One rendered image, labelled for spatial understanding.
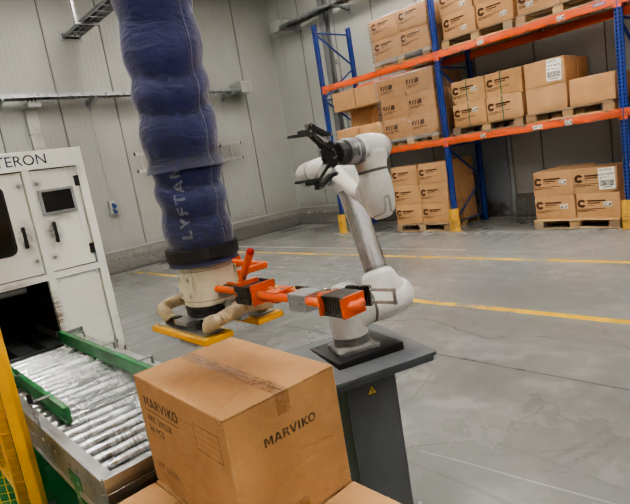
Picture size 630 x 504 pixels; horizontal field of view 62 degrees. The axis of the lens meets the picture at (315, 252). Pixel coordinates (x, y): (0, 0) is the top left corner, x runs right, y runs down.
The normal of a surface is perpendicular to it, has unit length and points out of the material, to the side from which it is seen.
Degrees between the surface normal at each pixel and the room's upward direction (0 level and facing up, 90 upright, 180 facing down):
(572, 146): 90
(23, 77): 90
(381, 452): 90
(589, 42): 90
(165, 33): 79
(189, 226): 74
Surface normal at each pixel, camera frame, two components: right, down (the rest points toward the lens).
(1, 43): 0.68, 0.02
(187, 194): 0.03, -0.19
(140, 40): -0.15, 0.08
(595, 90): -0.64, 0.29
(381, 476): 0.39, 0.09
